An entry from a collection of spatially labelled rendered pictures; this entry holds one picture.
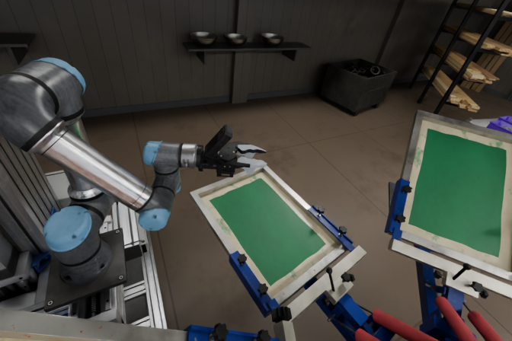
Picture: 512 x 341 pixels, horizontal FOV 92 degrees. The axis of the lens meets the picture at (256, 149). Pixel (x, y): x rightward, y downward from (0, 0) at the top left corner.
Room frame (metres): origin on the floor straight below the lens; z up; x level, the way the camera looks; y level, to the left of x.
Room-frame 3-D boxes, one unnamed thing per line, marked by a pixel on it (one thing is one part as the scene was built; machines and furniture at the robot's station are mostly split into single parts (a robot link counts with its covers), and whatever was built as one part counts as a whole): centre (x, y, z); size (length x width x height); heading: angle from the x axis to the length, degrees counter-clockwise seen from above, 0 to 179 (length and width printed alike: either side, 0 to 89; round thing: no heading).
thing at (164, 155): (0.57, 0.27, 1.65); 0.11 x 0.08 x 0.09; 98
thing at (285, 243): (0.81, -0.21, 1.05); 1.08 x 0.61 x 0.23; 41
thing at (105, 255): (0.40, 0.52, 1.31); 0.15 x 0.15 x 0.10
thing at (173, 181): (0.55, 0.27, 1.55); 0.11 x 0.08 x 0.11; 8
